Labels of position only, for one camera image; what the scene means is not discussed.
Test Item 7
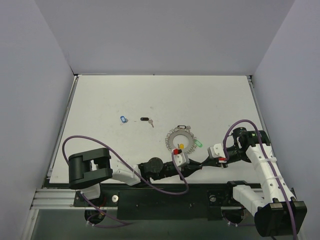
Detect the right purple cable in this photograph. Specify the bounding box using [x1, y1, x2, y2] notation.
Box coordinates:
[222, 119, 300, 236]

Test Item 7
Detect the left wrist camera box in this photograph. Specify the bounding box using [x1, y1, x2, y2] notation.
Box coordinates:
[172, 148, 190, 168]

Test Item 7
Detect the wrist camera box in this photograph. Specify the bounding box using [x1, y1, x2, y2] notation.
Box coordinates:
[207, 143, 226, 159]
[172, 148, 190, 168]

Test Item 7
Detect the metal keyring disc with rings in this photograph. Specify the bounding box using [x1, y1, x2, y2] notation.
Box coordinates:
[164, 125, 197, 154]

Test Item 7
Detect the black tag on keyring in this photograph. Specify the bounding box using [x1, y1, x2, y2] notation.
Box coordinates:
[177, 125, 187, 130]

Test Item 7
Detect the black tag key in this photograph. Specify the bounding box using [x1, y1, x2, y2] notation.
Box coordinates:
[140, 117, 154, 128]

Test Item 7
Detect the red tag key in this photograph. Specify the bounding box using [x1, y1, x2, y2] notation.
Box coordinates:
[218, 157, 228, 169]

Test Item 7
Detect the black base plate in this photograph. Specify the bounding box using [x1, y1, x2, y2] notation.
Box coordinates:
[73, 183, 247, 224]

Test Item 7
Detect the blue tag key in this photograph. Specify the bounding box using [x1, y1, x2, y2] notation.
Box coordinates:
[120, 115, 128, 125]

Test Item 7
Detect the yellow tag key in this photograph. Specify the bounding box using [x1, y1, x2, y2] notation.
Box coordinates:
[177, 143, 185, 150]

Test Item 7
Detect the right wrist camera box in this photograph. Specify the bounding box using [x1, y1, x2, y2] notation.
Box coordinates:
[207, 143, 226, 159]

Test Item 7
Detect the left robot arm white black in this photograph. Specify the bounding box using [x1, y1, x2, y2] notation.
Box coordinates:
[68, 148, 202, 206]

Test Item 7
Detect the green key tag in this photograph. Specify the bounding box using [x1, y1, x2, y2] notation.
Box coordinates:
[194, 139, 203, 148]

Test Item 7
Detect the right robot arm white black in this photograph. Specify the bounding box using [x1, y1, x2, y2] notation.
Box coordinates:
[207, 127, 307, 238]

